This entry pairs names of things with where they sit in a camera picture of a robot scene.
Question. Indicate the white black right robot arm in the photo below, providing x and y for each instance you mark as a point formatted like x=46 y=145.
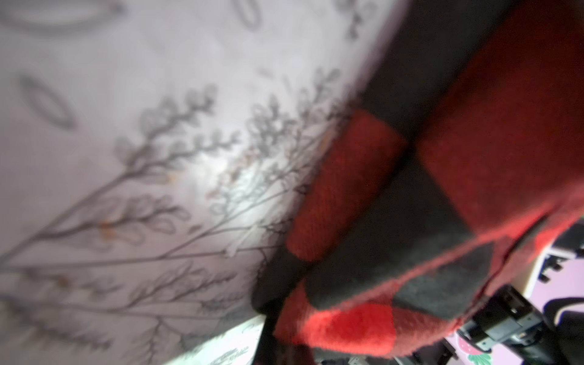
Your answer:
x=553 y=284

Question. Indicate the red black plaid shirt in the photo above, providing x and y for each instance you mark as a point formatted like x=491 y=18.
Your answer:
x=462 y=162

